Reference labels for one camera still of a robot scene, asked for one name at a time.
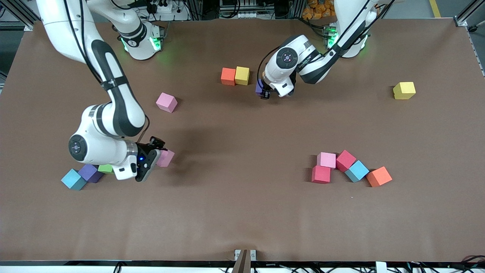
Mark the orange foam cube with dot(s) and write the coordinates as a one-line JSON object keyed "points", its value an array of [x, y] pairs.
{"points": [[379, 176], [228, 76]]}

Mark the yellow foam cube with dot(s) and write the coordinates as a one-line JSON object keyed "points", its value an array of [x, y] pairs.
{"points": [[404, 91], [242, 75]]}

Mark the orange snack bags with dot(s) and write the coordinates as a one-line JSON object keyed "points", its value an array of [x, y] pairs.
{"points": [[318, 9]]}

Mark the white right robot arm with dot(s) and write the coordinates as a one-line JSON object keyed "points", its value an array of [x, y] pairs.
{"points": [[91, 146]]}

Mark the pink foam cube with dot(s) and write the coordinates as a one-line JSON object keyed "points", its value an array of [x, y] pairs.
{"points": [[326, 160], [167, 158], [166, 102]]}

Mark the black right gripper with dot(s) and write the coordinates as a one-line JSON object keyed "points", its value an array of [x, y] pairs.
{"points": [[145, 147]]}

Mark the silver metal bracket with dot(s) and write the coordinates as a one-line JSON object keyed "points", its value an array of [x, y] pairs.
{"points": [[237, 254]]}

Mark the aluminium frame profile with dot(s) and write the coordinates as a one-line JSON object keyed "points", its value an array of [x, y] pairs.
{"points": [[470, 11], [19, 15]]}

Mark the white power strip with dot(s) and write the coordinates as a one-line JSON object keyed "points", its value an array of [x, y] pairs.
{"points": [[244, 15], [172, 16]]}

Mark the blue foam cube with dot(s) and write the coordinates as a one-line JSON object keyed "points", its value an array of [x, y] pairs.
{"points": [[356, 171], [73, 179]]}

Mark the red foam cube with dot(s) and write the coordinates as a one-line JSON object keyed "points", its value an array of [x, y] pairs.
{"points": [[345, 160], [321, 174]]}

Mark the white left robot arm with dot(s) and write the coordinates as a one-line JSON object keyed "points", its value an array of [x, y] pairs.
{"points": [[273, 74]]}

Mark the purple foam cube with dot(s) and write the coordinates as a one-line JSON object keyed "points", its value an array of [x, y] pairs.
{"points": [[90, 173], [259, 86]]}

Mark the table cover sheet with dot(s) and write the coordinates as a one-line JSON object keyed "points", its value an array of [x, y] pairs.
{"points": [[242, 212]]}

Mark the small white box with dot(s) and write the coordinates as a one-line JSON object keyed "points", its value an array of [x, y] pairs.
{"points": [[380, 267]]}

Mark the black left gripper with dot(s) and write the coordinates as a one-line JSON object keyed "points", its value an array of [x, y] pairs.
{"points": [[265, 93]]}

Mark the brown wooden post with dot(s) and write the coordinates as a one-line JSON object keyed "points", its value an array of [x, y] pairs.
{"points": [[242, 265]]}

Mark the green foam cube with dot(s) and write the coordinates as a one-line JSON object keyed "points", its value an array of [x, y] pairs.
{"points": [[105, 169]]}

